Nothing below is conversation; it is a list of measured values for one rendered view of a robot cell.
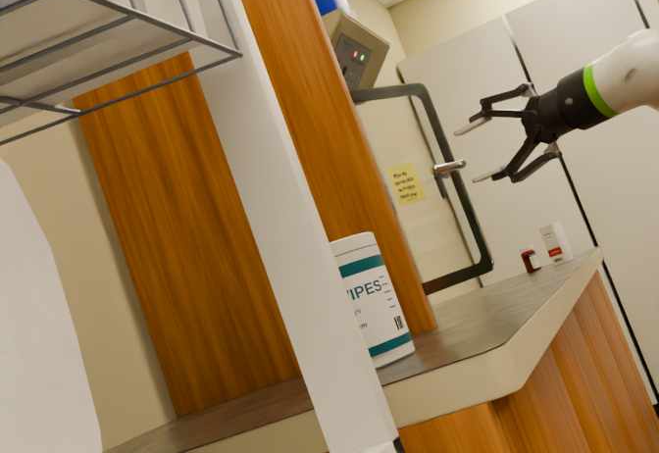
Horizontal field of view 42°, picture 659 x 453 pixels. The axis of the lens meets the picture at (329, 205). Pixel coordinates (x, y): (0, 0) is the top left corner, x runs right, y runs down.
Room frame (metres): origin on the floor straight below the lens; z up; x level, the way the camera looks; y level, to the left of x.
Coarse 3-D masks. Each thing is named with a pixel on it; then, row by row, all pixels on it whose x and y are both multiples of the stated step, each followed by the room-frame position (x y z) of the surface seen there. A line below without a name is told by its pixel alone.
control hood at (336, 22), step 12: (336, 12) 1.44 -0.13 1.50; (324, 24) 1.45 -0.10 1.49; (336, 24) 1.45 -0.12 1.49; (348, 24) 1.49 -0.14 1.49; (360, 24) 1.54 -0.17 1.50; (336, 36) 1.47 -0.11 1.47; (360, 36) 1.56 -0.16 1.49; (372, 36) 1.62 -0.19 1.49; (372, 48) 1.65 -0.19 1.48; (384, 48) 1.71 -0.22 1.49; (372, 60) 1.68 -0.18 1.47; (372, 72) 1.71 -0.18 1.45; (360, 84) 1.68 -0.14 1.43; (372, 84) 1.74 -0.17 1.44
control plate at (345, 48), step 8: (344, 40) 1.50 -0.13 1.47; (352, 40) 1.54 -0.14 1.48; (336, 48) 1.49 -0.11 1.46; (344, 48) 1.52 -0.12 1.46; (352, 48) 1.55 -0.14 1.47; (360, 48) 1.59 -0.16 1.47; (336, 56) 1.50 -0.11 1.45; (344, 56) 1.54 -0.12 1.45; (352, 56) 1.57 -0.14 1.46; (360, 56) 1.61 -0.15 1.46; (368, 56) 1.65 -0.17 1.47; (344, 64) 1.55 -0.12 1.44; (352, 64) 1.59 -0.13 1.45; (360, 64) 1.63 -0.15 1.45; (352, 72) 1.61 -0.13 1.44; (360, 72) 1.65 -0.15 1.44; (352, 80) 1.63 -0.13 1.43; (360, 80) 1.67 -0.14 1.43; (352, 88) 1.65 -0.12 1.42
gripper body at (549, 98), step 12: (540, 96) 1.38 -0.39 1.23; (552, 96) 1.35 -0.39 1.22; (528, 108) 1.41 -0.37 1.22; (540, 108) 1.37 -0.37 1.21; (552, 108) 1.35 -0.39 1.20; (528, 120) 1.41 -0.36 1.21; (540, 120) 1.40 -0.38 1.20; (552, 120) 1.36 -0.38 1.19; (564, 120) 1.35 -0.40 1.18; (528, 132) 1.42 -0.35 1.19; (540, 132) 1.40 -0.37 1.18; (552, 132) 1.39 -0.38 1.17; (564, 132) 1.38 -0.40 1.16
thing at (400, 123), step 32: (352, 96) 1.54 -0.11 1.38; (384, 96) 1.60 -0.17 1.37; (416, 96) 1.66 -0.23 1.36; (384, 128) 1.57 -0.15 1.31; (416, 128) 1.63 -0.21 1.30; (384, 160) 1.55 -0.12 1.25; (416, 160) 1.61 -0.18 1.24; (448, 160) 1.67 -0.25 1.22; (448, 192) 1.65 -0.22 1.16; (416, 224) 1.57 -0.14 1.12; (448, 224) 1.62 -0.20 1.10; (416, 256) 1.54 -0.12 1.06; (448, 256) 1.60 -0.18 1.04; (480, 256) 1.66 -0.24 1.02
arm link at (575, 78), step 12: (576, 72) 1.32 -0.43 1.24; (564, 84) 1.33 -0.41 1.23; (576, 84) 1.31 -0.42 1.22; (564, 96) 1.32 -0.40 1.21; (576, 96) 1.31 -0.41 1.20; (588, 96) 1.29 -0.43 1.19; (564, 108) 1.33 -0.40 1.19; (576, 108) 1.31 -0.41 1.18; (588, 108) 1.30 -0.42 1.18; (576, 120) 1.33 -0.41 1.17; (588, 120) 1.32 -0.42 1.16; (600, 120) 1.32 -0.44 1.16
